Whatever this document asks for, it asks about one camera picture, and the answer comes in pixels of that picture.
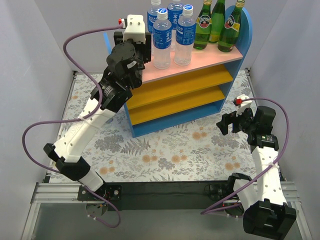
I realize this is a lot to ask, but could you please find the water bottle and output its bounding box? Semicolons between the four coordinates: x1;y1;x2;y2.
146;0;162;56
167;0;184;52
152;8;172;70
174;4;196;66

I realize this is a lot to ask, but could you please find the green Perrier bottle yellow label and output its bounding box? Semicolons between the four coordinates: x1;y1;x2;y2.
193;0;212;50

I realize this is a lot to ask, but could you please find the green Perrier bottle red label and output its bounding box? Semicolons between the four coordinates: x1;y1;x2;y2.
218;0;245;53

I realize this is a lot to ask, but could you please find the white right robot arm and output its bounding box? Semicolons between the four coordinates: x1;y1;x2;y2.
216;106;297;240

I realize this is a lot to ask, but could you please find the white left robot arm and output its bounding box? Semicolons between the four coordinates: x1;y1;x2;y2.
43;31;152;200

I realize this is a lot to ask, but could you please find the blue wooden shelf unit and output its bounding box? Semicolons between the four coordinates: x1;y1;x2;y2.
102;6;254;138

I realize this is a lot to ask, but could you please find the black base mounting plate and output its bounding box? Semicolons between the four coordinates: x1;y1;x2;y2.
77;180;251;213

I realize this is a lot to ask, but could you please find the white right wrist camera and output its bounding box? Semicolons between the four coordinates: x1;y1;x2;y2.
233;94;252;117

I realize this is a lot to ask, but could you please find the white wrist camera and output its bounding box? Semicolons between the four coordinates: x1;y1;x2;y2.
118;14;146;44
233;94;252;117

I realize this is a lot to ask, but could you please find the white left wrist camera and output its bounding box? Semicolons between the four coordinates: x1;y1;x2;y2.
118;14;146;44

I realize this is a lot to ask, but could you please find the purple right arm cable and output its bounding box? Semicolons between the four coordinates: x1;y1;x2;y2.
200;97;290;216

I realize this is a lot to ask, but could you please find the aluminium frame rail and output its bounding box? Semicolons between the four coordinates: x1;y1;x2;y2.
19;182;83;240

